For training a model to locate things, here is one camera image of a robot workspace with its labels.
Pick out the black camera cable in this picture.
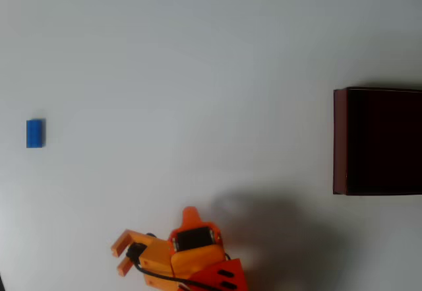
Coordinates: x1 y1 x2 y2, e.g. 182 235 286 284
130 253 228 291

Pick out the small black camera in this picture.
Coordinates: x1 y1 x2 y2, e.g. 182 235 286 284
126 242 147 264

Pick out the dark red box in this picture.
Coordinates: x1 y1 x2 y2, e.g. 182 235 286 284
332 86 422 197

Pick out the orange camera mount bracket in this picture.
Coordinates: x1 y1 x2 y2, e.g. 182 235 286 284
110 229 181 291

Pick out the small blue block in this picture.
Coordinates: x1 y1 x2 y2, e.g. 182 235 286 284
26 118 47 149

